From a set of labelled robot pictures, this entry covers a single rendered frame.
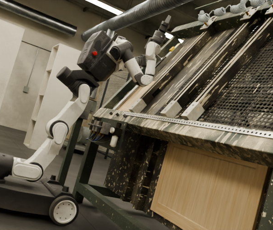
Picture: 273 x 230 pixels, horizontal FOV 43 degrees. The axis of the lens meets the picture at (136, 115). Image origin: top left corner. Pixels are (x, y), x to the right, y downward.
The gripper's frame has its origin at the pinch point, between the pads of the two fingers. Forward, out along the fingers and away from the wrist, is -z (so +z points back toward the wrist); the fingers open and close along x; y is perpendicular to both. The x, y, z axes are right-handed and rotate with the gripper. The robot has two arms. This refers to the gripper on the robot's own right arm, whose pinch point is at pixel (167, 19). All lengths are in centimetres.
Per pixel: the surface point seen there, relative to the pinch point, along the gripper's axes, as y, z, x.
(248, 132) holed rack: 70, 44, -94
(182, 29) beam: 6, -11, 92
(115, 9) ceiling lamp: -214, -59, 626
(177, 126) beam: 41, 62, -50
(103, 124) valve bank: -9, 94, 5
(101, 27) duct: -233, -4, 647
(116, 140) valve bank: 7, 97, -6
